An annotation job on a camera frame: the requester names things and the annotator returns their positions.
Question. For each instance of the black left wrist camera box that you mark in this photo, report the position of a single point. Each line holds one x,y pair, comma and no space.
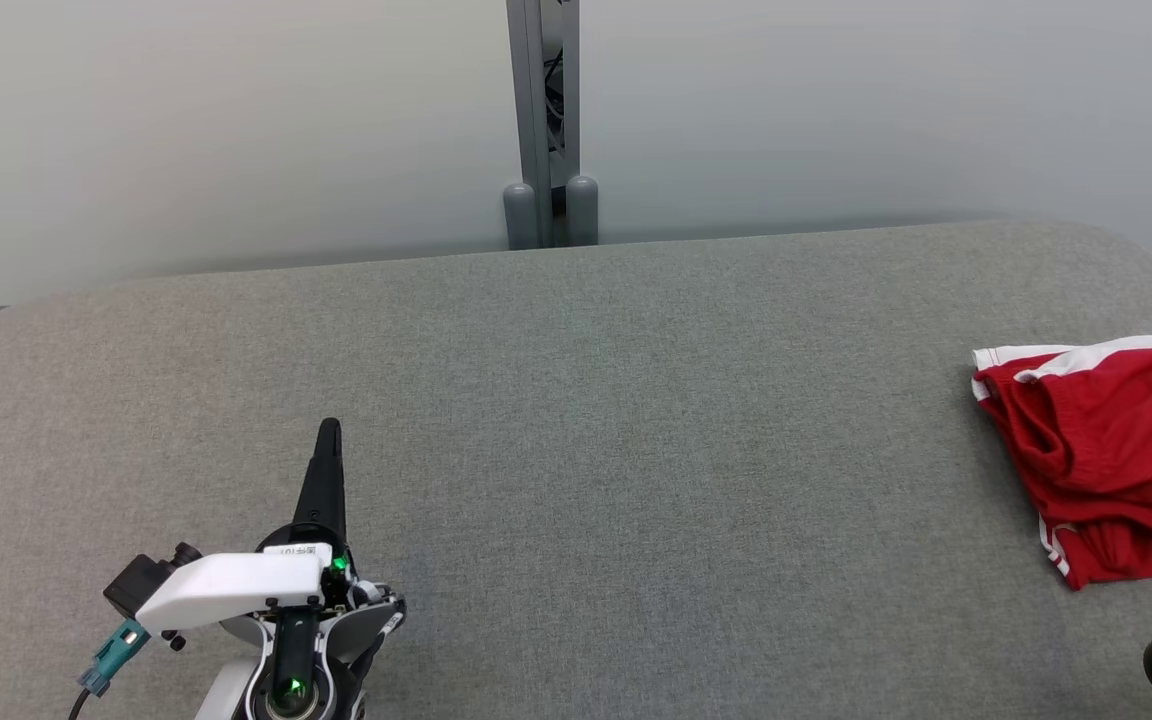
141,580

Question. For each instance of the grey metal partition post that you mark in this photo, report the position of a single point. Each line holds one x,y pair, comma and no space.
536,100

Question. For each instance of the red white striped T-shirt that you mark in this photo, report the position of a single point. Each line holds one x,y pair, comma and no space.
1121,565

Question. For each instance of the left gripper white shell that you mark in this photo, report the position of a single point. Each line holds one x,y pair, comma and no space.
236,585

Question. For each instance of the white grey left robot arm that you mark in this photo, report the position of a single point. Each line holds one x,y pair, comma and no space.
231,695

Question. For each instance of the grey fabric sofa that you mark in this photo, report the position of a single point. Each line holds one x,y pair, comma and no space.
636,450

